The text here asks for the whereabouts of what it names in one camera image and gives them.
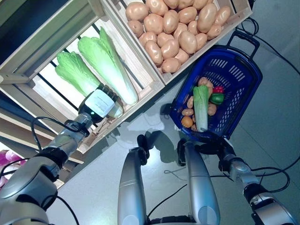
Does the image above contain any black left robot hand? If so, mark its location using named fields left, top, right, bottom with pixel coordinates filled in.
left=78, top=84, right=124, bottom=125

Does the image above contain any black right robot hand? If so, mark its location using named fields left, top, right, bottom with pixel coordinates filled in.
left=217, top=138, right=237, bottom=171

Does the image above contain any napa cabbage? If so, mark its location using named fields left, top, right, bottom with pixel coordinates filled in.
left=77, top=27, right=139, bottom=106
left=193, top=85, right=210, bottom=133
left=55, top=51, right=124, bottom=118

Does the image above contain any blue plastic shopping basket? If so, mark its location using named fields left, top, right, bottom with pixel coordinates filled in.
left=169, top=30, right=263, bottom=143

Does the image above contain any black right robot foot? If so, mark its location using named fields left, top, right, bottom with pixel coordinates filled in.
left=177, top=138, right=188, bottom=167

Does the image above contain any black robot foot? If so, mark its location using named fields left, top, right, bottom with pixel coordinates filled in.
left=177, top=138, right=188, bottom=167
left=137, top=135, right=150, bottom=166

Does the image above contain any small orange fruit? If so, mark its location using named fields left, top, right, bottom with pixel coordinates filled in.
left=181, top=116, right=193, bottom=128

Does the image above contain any wooden cabbage crate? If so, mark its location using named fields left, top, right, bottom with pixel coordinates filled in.
left=0, top=0, right=166, bottom=155

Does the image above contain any green bell pepper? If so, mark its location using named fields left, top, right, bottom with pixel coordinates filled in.
left=209, top=93, right=225, bottom=105

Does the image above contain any black left robot foot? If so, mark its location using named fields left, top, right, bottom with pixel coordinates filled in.
left=137, top=135, right=150, bottom=166

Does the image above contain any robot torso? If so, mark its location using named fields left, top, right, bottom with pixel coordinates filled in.
left=146, top=214, right=196, bottom=225

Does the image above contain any wooden display shelf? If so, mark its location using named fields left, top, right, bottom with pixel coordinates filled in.
left=0, top=77, right=94, bottom=190

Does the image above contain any wooden potato crate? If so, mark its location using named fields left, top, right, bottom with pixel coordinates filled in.
left=100, top=0, right=254, bottom=85

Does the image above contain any white string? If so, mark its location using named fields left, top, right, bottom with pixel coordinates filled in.
left=163, top=169, right=186, bottom=181

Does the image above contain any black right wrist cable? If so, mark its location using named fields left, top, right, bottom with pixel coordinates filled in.
left=249, top=165, right=291, bottom=194

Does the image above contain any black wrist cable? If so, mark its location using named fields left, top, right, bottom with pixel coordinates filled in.
left=30, top=116, right=82, bottom=152
left=249, top=165, right=291, bottom=194

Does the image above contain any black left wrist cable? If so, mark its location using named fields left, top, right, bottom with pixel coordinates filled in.
left=30, top=116, right=82, bottom=152

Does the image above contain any thin black floor cable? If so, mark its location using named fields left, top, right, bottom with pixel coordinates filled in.
left=147, top=183, right=188, bottom=218

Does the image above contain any long black floor cable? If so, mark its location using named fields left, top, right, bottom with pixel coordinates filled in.
left=235, top=17, right=300, bottom=78

